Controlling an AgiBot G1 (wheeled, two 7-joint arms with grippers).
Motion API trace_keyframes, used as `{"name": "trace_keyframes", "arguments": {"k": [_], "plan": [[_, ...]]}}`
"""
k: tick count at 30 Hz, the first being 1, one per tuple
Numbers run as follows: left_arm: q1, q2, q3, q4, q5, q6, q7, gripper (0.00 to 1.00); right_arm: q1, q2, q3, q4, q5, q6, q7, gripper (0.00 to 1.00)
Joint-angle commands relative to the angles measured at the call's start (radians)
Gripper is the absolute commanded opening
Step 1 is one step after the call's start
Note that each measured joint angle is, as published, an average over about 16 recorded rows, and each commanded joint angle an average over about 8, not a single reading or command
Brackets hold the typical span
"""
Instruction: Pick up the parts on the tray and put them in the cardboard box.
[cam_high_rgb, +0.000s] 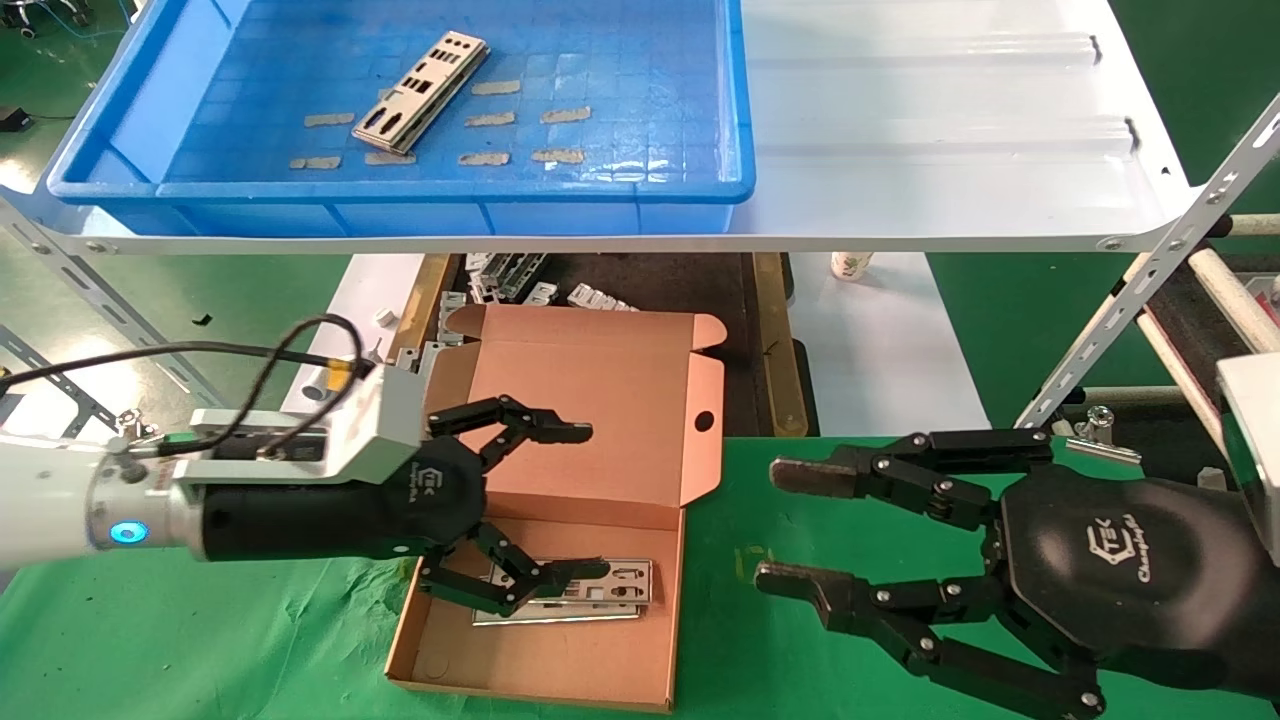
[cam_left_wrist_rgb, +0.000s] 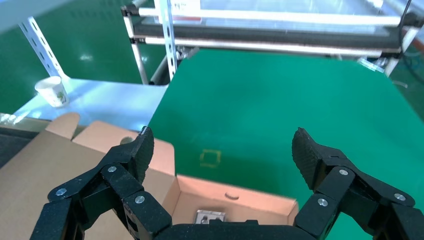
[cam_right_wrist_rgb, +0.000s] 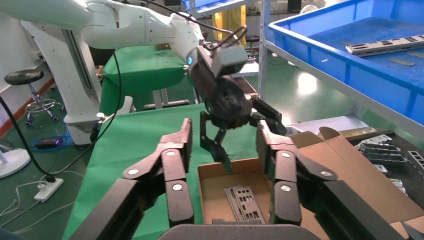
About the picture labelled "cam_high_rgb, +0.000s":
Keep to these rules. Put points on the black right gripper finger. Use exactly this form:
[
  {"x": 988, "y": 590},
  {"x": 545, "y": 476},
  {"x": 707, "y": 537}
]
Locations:
[{"x": 830, "y": 472}]

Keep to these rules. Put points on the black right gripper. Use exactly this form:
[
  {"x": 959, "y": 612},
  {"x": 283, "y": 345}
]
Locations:
[{"x": 1130, "y": 570}]

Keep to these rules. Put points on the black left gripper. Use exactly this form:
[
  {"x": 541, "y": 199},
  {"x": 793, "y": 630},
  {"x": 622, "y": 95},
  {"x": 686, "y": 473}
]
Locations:
[{"x": 350, "y": 520}]

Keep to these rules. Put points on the metal io shield plate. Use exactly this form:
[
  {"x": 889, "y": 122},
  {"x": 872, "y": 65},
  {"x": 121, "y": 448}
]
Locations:
[
  {"x": 640, "y": 595},
  {"x": 600, "y": 617},
  {"x": 465, "y": 55}
]

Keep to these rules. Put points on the brown cardboard box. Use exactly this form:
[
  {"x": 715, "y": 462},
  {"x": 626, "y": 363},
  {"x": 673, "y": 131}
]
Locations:
[{"x": 620, "y": 380}]

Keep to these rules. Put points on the blue plastic tray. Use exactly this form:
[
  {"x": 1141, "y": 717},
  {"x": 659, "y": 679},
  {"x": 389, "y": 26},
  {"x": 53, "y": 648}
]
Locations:
[{"x": 650, "y": 60}]

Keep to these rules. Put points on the white paper cup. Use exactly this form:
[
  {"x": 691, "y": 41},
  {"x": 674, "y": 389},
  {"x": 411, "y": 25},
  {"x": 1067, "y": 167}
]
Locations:
[{"x": 850, "y": 266}]

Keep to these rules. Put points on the white pipe fitting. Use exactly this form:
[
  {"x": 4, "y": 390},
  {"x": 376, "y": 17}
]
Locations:
[{"x": 368, "y": 358}]

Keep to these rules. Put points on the silver binder clip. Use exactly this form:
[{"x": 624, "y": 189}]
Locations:
[
  {"x": 1100, "y": 440},
  {"x": 135, "y": 425}
]

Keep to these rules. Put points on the green cloth mat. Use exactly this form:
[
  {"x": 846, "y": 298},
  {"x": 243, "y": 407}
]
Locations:
[{"x": 300, "y": 650}]

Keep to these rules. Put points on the tan tape strip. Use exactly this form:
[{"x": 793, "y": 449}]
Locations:
[
  {"x": 565, "y": 115},
  {"x": 322, "y": 162},
  {"x": 484, "y": 158},
  {"x": 557, "y": 156},
  {"x": 328, "y": 120},
  {"x": 490, "y": 119},
  {"x": 385, "y": 160},
  {"x": 495, "y": 87}
]

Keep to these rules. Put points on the white metal shelf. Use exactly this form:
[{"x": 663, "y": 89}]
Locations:
[{"x": 900, "y": 120}]

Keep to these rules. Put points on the white plastic tube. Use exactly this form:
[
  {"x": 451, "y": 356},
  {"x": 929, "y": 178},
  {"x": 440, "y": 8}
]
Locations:
[
  {"x": 1180, "y": 375},
  {"x": 1235, "y": 295},
  {"x": 1255, "y": 225}
]

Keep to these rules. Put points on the white slotted angle strut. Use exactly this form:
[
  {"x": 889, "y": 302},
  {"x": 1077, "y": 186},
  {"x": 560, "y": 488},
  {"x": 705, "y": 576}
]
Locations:
[
  {"x": 120, "y": 312},
  {"x": 1150, "y": 265}
]

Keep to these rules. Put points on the grey slotted angle strut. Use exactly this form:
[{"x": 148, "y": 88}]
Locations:
[{"x": 60, "y": 385}]

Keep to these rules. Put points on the black power adapter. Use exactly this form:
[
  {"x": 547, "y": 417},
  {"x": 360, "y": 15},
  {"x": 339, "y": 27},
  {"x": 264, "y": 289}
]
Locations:
[{"x": 12, "y": 119}]

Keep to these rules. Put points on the black chair wheel base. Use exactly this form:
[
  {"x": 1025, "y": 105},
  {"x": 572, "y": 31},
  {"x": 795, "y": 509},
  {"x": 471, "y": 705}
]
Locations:
[{"x": 40, "y": 15}]

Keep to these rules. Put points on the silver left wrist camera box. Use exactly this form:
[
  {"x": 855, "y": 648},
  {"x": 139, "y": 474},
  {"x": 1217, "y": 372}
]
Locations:
[{"x": 390, "y": 420}]

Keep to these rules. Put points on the silver metal bracket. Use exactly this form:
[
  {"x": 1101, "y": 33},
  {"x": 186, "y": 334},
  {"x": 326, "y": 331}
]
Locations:
[
  {"x": 595, "y": 298},
  {"x": 500, "y": 275},
  {"x": 428, "y": 358},
  {"x": 540, "y": 294},
  {"x": 450, "y": 315}
]

